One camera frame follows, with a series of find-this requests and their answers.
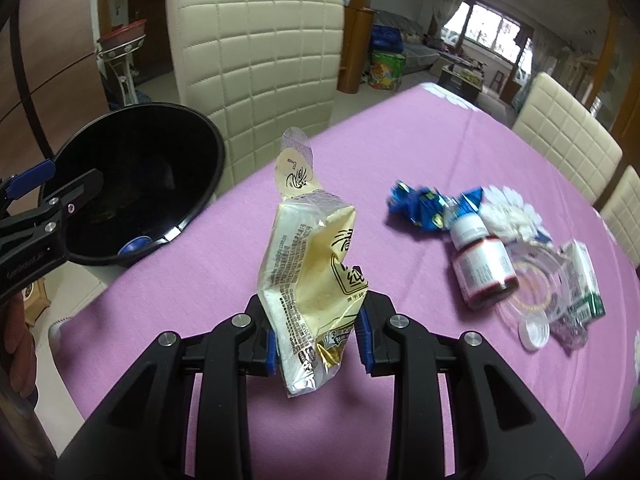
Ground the black trash bin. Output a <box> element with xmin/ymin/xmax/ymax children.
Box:
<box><xmin>39</xmin><ymin>103</ymin><xmax>226</xmax><ymax>268</ymax></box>

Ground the white bottle cap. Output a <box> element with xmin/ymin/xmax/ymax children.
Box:
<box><xmin>518</xmin><ymin>320</ymin><xmax>550</xmax><ymax>352</ymax></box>

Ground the silver foil wrapper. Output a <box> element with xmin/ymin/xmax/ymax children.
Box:
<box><xmin>550</xmin><ymin>310</ymin><xmax>590</xmax><ymax>351</ymax></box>

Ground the clear round plastic lid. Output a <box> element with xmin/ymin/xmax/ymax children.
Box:
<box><xmin>499</xmin><ymin>242</ymin><xmax>570</xmax><ymax>328</ymax></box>

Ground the green white milk carton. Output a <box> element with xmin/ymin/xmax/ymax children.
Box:
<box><xmin>561</xmin><ymin>240</ymin><xmax>605</xmax><ymax>326</ymax></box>

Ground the dark brown pill bottle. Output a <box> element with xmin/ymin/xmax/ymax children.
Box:
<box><xmin>449</xmin><ymin>212</ymin><xmax>520</xmax><ymax>311</ymax></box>

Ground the yellow white snack bag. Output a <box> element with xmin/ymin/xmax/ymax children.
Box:
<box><xmin>257</xmin><ymin>127</ymin><xmax>369</xmax><ymax>398</ymax></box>

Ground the white tissue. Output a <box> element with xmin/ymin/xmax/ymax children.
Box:
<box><xmin>480</xmin><ymin>185</ymin><xmax>552</xmax><ymax>245</ymax></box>

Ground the blue candy wrapper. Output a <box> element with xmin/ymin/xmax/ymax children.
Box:
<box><xmin>387</xmin><ymin>181</ymin><xmax>484</xmax><ymax>233</ymax></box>

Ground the left hand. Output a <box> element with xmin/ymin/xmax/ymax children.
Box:
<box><xmin>2</xmin><ymin>292</ymin><xmax>37</xmax><ymax>398</ymax></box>

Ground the cream chair left side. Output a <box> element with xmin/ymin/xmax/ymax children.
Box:
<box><xmin>165</xmin><ymin>0</ymin><xmax>344</xmax><ymax>194</ymax></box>

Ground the cream chair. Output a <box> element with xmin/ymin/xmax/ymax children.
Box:
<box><xmin>512</xmin><ymin>73</ymin><xmax>623</xmax><ymax>205</ymax></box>
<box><xmin>165</xmin><ymin>0</ymin><xmax>344</xmax><ymax>194</ymax></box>
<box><xmin>600</xmin><ymin>166</ymin><xmax>640</xmax><ymax>269</ymax></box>

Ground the cream chair far right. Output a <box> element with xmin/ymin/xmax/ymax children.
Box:
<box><xmin>600</xmin><ymin>166</ymin><xmax>640</xmax><ymax>269</ymax></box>

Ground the cream chair far middle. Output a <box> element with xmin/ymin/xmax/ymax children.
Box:
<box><xmin>512</xmin><ymin>73</ymin><xmax>623</xmax><ymax>205</ymax></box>

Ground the pink floral tablecloth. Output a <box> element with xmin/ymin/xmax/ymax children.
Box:
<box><xmin>54</xmin><ymin>86</ymin><xmax>639</xmax><ymax>479</ymax></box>

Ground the colourful bag on floor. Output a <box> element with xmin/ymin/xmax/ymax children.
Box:
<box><xmin>368</xmin><ymin>50</ymin><xmax>406</xmax><ymax>92</ymax></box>

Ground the blue box by sofa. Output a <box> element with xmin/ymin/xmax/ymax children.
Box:
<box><xmin>369</xmin><ymin>25</ymin><xmax>404</xmax><ymax>53</ymax></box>

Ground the grey sofa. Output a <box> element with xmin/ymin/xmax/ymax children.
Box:
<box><xmin>374</xmin><ymin>10</ymin><xmax>440</xmax><ymax>74</ymax></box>

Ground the coffee table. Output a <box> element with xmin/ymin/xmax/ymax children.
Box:
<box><xmin>437</xmin><ymin>63</ymin><xmax>485</xmax><ymax>104</ymax></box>

